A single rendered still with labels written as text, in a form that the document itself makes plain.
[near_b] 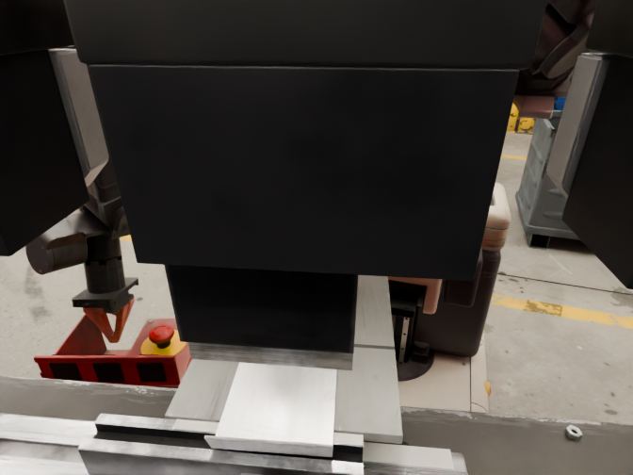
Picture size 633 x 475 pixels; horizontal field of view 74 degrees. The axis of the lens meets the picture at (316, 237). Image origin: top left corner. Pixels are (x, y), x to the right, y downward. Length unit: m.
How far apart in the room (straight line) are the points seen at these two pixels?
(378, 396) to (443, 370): 1.07
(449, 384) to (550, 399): 0.58
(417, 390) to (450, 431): 0.84
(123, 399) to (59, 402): 0.07
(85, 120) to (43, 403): 0.40
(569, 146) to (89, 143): 0.25
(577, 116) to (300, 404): 0.26
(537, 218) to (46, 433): 2.61
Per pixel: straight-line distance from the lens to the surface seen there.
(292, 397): 0.35
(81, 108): 0.26
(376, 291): 0.46
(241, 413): 0.35
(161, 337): 0.73
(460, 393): 1.38
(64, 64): 0.26
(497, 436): 0.52
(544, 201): 2.73
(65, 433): 0.43
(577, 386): 1.98
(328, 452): 0.31
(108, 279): 0.74
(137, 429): 0.37
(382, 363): 0.38
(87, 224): 0.71
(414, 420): 0.51
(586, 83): 0.24
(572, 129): 0.24
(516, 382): 1.88
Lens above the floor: 1.27
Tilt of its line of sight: 29 degrees down
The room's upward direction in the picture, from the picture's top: straight up
